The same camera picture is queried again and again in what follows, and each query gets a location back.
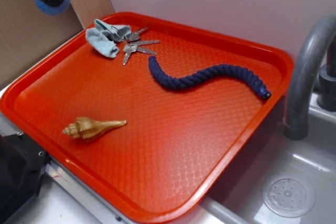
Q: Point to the blue dimpled ball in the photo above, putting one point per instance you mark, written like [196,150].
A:
[52,11]

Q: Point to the light blue cloth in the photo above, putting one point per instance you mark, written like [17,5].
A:
[103,37]

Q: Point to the tan spiral seashell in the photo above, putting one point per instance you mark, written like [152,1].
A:
[89,129]

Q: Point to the brown cardboard panel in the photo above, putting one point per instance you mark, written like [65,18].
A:
[28,35]

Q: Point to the round sink drain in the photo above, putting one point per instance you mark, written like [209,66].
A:
[288,195]

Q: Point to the silver key bunch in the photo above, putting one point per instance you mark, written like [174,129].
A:
[134,43]

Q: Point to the grey plastic sink basin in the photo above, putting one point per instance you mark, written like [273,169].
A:
[237,195]

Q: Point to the grey sink faucet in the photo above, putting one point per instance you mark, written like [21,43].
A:
[316,61]

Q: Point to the orange plastic tray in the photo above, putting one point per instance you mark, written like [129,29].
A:
[175,144]

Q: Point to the black box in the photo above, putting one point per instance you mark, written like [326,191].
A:
[23,164]

